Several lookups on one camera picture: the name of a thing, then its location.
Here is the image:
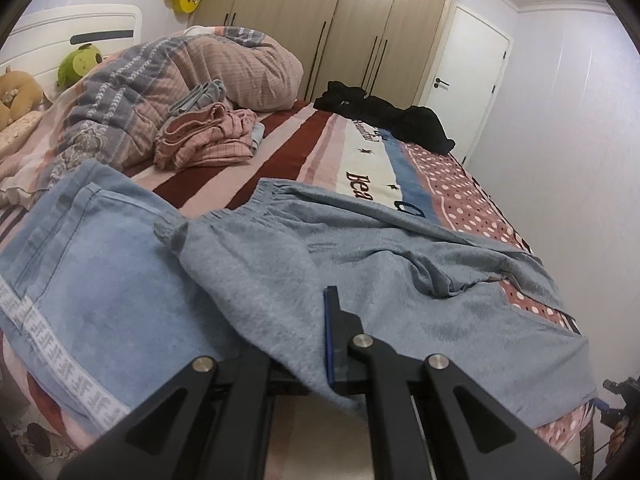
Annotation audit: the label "cartoon printed bed sheet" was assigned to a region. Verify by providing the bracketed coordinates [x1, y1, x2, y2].
[0, 375, 81, 480]

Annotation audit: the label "wooden wardrobe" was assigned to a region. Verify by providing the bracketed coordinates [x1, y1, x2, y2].
[192, 0, 462, 108]

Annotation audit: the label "pink and grey striped quilt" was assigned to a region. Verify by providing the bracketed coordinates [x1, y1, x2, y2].
[0, 25, 305, 196]

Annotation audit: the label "white headboard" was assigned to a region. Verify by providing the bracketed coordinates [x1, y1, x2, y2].
[0, 4, 145, 78]

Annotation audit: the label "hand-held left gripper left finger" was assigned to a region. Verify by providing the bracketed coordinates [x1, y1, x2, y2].
[57, 346, 275, 480]

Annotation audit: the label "floral cream pillow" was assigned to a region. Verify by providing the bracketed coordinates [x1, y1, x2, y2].
[0, 109, 45, 158]

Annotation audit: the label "grey pants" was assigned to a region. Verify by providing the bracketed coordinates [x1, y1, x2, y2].
[154, 178, 598, 423]

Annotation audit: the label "black clothing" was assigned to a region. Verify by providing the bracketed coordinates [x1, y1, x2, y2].
[314, 80, 457, 155]

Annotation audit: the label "brown plush toy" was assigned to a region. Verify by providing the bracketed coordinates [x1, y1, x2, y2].
[0, 67, 45, 128]

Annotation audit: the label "white door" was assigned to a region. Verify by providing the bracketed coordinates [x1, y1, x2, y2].
[417, 4, 515, 163]

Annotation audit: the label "small grey garment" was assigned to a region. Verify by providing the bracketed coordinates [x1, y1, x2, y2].
[167, 79, 228, 116]

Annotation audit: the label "green plush toy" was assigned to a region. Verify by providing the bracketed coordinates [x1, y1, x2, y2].
[56, 44, 105, 88]

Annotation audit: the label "pink checked clothes pile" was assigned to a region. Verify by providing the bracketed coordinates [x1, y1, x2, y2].
[153, 102, 265, 170]

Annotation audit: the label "striped bed blanket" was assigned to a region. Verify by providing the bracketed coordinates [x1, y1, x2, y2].
[0, 97, 596, 480]

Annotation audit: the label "light blue towel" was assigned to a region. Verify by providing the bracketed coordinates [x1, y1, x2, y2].
[0, 159, 240, 436]

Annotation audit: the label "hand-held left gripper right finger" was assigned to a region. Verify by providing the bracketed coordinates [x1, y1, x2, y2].
[323, 285, 582, 480]

